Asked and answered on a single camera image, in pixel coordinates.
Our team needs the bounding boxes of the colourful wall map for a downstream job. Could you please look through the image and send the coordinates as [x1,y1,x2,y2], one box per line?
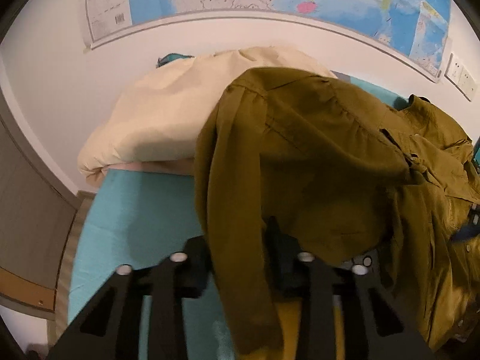
[79,0,451,80]

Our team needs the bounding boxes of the brown olive jacket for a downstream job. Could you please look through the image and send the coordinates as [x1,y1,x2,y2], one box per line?
[194,67,479,359]

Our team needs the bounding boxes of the cream duvet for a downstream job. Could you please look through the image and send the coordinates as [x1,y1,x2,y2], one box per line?
[77,46,333,187]

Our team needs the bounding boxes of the white wall socket panel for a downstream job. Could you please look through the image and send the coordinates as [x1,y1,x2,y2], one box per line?
[445,53,479,102]

